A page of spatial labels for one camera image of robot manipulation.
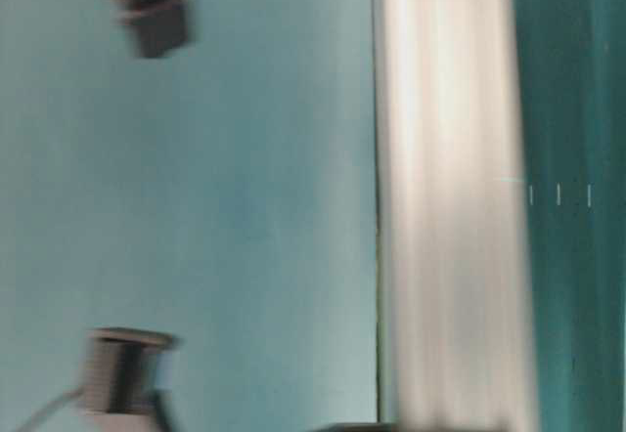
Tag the silver aluminium extrusion rail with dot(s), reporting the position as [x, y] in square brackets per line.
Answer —
[456, 340]

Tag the teal backdrop sheet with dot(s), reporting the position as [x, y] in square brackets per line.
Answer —
[225, 194]

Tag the teal table mat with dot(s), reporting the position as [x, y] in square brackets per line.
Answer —
[571, 59]

